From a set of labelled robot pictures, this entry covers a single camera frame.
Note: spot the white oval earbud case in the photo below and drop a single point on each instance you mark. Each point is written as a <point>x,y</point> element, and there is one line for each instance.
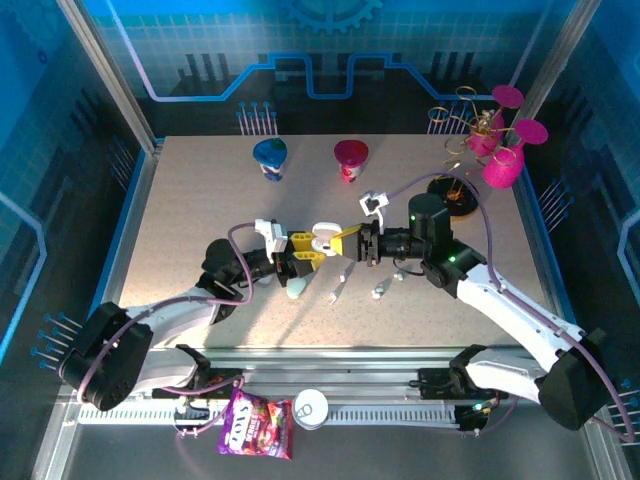
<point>325,231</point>

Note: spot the mint green earbud case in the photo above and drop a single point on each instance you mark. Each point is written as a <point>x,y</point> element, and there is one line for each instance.
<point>296,289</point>

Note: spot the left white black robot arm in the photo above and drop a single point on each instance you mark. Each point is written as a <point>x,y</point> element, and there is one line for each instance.
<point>115,360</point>

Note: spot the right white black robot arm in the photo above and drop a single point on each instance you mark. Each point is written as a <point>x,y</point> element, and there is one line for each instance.
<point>520,310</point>

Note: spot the pink lid yogurt cup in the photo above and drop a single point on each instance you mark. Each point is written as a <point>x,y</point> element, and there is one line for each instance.
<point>351,152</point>

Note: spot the pink wine glass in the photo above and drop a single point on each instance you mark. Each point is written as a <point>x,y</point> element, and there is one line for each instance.
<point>502,172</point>
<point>507,96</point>

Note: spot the blue lid yogurt cup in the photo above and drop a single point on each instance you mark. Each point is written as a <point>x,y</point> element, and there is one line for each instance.
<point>270,152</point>

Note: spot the white round tin can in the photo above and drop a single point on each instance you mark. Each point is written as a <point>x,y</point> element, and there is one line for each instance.
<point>310,409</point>

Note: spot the small controller board box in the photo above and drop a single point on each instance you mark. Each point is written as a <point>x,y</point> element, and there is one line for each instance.
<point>472,419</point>
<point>192,414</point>

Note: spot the purple candy bag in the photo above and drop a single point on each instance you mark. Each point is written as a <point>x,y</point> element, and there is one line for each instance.
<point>255,425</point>

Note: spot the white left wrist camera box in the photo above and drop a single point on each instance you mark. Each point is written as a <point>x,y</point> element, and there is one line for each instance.
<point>271,237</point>

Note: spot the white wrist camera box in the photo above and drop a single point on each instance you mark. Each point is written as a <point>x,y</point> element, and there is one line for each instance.
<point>374,205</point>
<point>271,237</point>

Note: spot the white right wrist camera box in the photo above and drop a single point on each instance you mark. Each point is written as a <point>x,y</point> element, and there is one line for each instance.
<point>374,205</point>

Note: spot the aluminium front frame rails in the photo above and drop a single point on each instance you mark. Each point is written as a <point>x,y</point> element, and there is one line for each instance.
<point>340,367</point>

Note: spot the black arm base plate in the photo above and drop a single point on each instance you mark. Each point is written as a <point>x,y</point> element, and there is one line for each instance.
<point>435,385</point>
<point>225,375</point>

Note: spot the aluminium frame post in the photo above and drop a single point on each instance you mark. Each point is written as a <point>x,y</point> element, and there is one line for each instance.
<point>105,70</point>
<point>560,55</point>

